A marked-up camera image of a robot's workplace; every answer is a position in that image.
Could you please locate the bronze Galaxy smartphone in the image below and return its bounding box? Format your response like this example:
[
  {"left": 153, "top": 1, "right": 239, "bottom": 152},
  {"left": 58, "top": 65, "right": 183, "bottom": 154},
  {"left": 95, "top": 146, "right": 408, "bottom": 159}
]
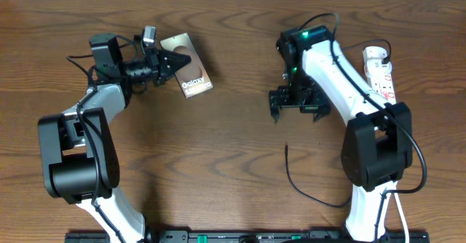
[{"left": 160, "top": 33, "right": 214, "bottom": 99}]

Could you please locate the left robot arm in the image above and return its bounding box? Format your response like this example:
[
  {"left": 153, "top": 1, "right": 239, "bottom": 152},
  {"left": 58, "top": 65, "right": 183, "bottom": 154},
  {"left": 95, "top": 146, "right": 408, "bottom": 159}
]
[{"left": 38, "top": 33, "right": 191, "bottom": 242}]

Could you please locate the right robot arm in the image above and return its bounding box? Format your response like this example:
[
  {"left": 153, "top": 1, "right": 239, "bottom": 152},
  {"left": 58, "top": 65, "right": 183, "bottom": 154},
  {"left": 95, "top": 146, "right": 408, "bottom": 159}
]
[{"left": 269, "top": 25, "right": 412, "bottom": 242}]

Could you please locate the white USB charger adapter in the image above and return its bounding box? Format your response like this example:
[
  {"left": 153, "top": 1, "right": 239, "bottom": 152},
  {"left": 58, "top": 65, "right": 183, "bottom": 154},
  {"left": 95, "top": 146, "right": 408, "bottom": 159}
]
[{"left": 363, "top": 46, "right": 390, "bottom": 64}]

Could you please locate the white power strip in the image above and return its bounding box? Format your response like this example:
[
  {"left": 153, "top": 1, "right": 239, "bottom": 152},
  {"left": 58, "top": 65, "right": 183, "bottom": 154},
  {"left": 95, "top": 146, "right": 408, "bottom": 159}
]
[{"left": 364, "top": 59, "right": 396, "bottom": 104}]

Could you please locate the black USB charging cable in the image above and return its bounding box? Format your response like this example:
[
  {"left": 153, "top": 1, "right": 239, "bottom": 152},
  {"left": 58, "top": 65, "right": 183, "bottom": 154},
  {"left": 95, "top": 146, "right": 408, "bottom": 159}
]
[{"left": 284, "top": 39, "right": 392, "bottom": 209}]

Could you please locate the white power strip cord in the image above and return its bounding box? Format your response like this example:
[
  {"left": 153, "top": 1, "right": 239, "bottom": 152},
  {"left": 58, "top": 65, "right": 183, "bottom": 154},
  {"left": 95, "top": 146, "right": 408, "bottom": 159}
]
[{"left": 392, "top": 191, "right": 411, "bottom": 243}]

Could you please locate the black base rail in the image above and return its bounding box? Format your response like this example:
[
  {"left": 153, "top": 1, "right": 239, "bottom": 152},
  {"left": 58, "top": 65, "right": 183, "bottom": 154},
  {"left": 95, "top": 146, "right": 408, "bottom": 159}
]
[{"left": 64, "top": 228, "right": 430, "bottom": 243}]

